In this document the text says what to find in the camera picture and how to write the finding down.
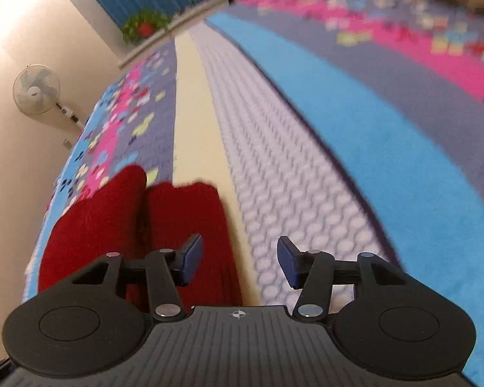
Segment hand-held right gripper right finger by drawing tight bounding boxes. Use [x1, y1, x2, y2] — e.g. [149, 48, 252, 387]
[277, 235, 408, 322]

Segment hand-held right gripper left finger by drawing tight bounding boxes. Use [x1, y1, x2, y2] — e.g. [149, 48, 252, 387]
[70, 234, 204, 323]

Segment red knit sweater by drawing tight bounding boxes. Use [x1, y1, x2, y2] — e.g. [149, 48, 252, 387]
[37, 165, 243, 308]

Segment floral fleece blanket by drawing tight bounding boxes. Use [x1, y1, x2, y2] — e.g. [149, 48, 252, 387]
[22, 0, 484, 380]

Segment white standing fan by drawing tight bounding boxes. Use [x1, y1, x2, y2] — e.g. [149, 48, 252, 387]
[12, 64, 88, 131]

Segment potted green plant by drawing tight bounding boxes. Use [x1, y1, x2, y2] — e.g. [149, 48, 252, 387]
[121, 8, 171, 46]

